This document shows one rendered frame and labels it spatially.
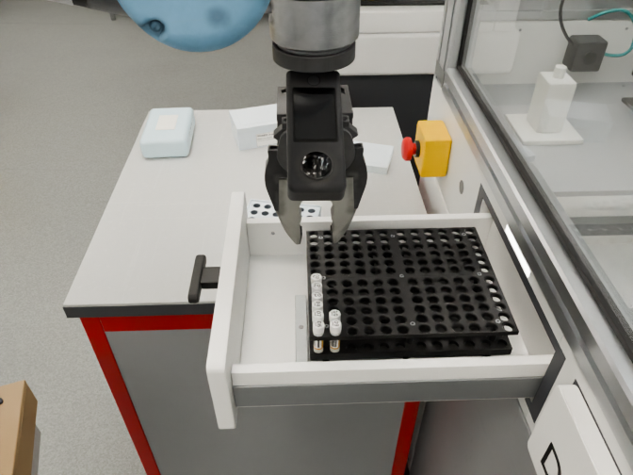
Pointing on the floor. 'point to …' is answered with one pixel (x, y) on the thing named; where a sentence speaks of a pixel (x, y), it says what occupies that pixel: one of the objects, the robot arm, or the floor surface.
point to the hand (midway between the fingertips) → (316, 237)
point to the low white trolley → (198, 336)
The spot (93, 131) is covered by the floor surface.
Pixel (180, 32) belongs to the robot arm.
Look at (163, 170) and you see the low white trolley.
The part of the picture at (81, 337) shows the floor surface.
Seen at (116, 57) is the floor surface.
